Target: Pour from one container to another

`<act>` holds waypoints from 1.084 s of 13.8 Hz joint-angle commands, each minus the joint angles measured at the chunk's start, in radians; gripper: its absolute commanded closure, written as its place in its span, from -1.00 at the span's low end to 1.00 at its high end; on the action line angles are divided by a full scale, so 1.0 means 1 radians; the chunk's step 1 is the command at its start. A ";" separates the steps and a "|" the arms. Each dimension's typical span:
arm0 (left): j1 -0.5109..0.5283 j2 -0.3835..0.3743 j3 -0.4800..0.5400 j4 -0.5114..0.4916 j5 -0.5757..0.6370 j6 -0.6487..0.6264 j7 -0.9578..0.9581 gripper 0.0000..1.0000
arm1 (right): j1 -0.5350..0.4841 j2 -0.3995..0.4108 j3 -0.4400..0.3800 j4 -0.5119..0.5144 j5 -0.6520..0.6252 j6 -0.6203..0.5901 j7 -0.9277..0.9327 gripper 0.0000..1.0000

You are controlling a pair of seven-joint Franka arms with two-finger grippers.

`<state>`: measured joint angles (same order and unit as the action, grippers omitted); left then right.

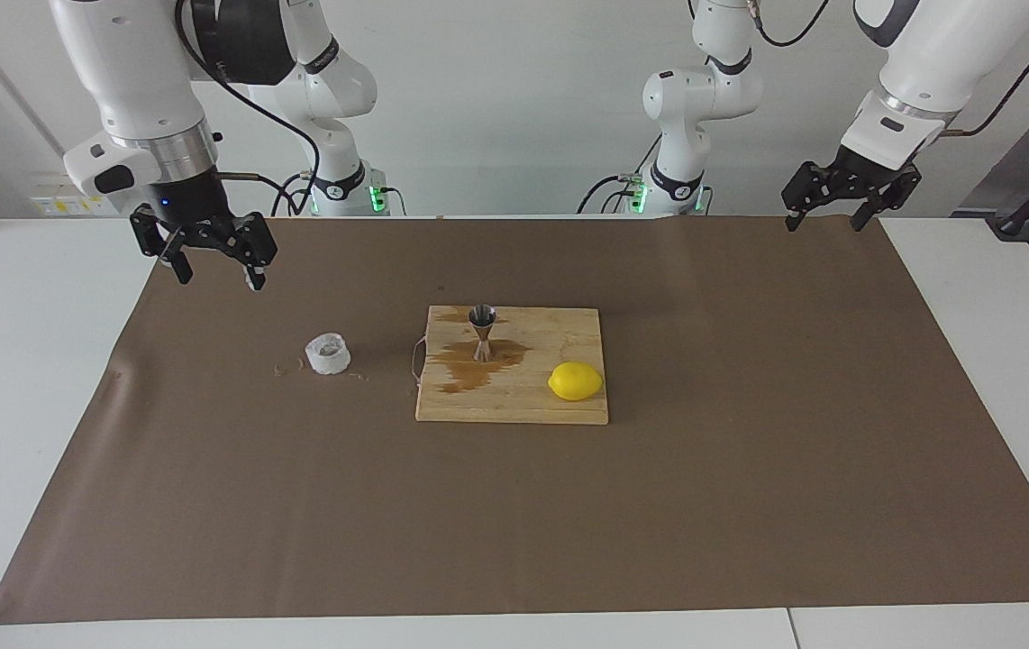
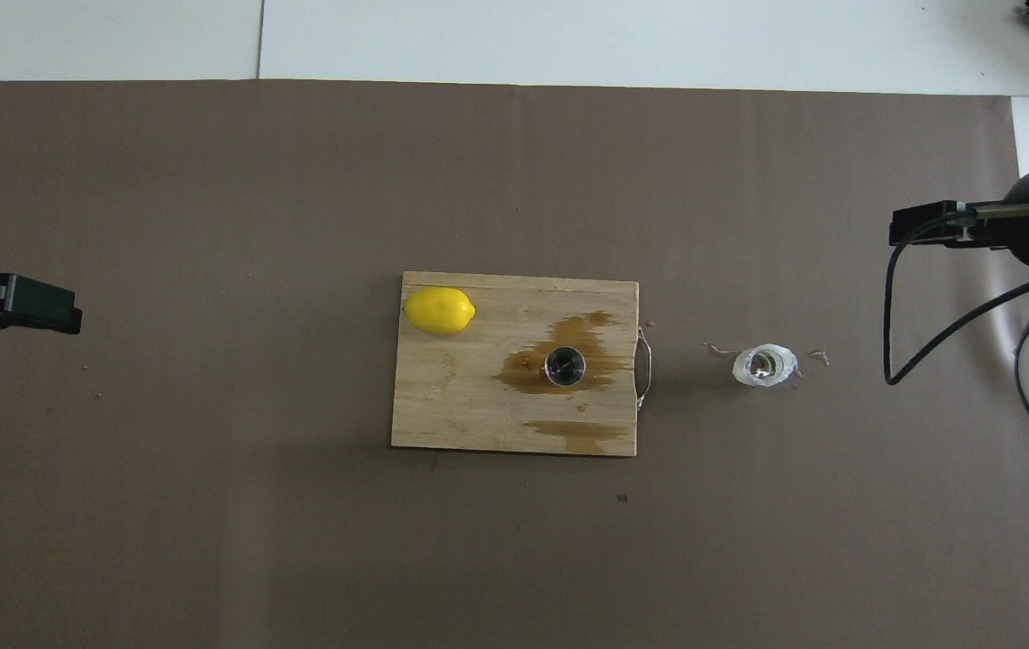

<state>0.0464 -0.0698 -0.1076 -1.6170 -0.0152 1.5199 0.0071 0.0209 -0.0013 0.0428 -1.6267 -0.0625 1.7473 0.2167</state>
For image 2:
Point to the steel double jigger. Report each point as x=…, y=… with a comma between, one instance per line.
x=565, y=367

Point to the brown paper table mat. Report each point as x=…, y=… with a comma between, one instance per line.
x=298, y=541

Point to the yellow lemon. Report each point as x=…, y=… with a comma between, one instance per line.
x=439, y=311

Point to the wooden cutting board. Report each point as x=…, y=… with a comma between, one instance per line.
x=478, y=397

